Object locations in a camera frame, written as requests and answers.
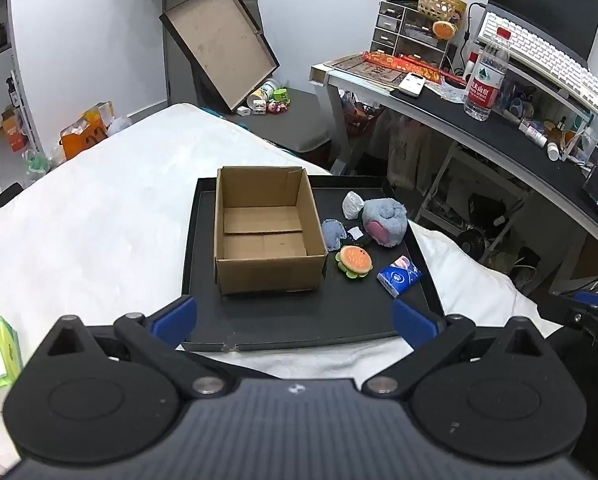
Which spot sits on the blue plush toy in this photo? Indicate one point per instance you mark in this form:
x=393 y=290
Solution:
x=385 y=222

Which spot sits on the white keyboard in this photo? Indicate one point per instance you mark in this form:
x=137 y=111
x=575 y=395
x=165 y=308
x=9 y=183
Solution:
x=539 y=57

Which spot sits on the burger plush toy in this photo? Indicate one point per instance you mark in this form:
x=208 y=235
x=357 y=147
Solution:
x=355 y=261

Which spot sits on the large flat cardboard lid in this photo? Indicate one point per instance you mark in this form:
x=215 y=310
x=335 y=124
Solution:
x=219 y=45

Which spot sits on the green tissue box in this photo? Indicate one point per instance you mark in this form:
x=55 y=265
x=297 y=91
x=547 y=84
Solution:
x=1 y=355

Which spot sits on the black monitor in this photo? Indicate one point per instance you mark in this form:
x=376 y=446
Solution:
x=544 y=0

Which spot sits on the black stitched fabric pouch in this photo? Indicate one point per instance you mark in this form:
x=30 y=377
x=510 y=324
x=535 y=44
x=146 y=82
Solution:
x=360 y=237

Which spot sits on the white pill bottle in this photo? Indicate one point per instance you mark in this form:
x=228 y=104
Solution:
x=553 y=151

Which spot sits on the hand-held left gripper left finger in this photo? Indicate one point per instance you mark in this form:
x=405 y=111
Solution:
x=178 y=317

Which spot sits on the white phone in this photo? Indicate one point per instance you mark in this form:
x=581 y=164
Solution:
x=412 y=84

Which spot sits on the green toy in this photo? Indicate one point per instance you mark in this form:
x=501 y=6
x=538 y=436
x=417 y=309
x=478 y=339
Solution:
x=281 y=95

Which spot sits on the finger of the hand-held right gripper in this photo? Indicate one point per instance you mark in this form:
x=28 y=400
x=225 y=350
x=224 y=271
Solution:
x=591 y=300

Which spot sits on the white plastic bundle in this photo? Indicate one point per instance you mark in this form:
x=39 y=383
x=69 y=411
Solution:
x=352 y=205

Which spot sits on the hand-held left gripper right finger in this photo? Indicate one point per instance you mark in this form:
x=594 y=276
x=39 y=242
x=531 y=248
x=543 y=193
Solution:
x=413 y=322

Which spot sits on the orange round plush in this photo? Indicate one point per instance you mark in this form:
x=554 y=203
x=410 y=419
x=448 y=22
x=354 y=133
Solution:
x=442 y=30

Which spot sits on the white bed blanket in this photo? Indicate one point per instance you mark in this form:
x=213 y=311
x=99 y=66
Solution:
x=104 y=220

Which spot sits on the red toy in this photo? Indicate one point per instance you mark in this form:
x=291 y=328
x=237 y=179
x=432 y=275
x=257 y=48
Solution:
x=277 y=106

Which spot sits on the blue tissue packet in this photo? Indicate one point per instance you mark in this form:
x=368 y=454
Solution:
x=398 y=277

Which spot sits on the white and yellow can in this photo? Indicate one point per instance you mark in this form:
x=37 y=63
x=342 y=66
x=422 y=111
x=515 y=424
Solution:
x=264 y=91

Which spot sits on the woven wicker basket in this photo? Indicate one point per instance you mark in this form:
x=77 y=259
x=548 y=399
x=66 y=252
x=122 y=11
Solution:
x=436 y=6

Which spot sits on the black curved desk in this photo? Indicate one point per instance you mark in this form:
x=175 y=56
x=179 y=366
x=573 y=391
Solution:
x=479 y=130

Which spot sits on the clear plastic water bottle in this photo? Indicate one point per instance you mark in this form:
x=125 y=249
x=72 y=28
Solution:
x=485 y=80

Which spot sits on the orange paper bag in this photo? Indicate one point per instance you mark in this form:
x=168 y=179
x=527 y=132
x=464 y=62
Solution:
x=86 y=135

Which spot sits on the white charger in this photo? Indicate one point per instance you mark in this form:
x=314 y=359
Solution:
x=244 y=111

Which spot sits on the grey desktop drawer organiser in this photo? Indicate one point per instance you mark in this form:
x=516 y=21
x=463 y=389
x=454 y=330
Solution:
x=399 y=30

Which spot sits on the black tray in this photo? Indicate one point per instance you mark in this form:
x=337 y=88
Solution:
x=289 y=315

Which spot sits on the orange carton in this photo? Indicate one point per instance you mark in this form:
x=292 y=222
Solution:
x=15 y=132

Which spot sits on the brown cardboard box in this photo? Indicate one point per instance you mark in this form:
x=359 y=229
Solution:
x=271 y=272

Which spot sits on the red paper banners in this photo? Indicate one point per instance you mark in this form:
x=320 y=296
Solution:
x=409 y=65

